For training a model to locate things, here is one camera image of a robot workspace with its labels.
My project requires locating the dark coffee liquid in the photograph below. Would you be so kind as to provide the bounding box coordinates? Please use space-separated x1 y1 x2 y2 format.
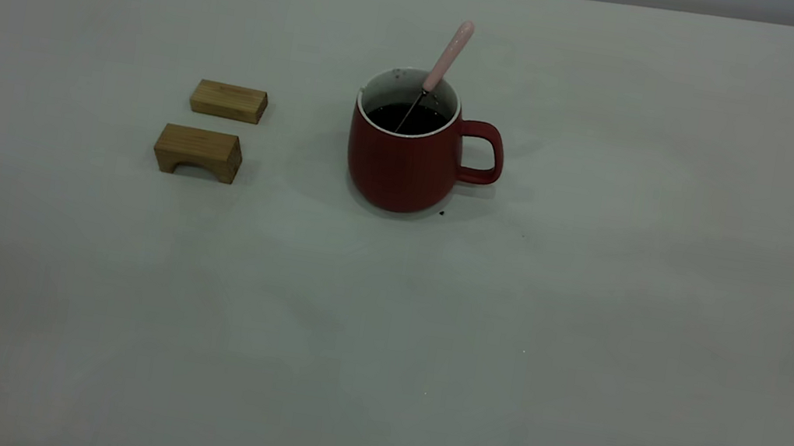
365 98 450 141

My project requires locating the flat rectangular wooden block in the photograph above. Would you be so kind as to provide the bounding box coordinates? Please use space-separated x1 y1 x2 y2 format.
188 78 270 127

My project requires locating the metal spoon with pink handle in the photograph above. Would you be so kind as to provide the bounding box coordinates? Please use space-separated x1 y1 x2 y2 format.
393 12 476 143

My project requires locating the red ceramic cup with handle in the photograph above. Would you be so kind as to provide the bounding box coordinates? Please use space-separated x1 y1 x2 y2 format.
339 60 516 228

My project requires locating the arched wooden block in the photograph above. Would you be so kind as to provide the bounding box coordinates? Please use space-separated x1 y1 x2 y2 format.
150 121 246 186

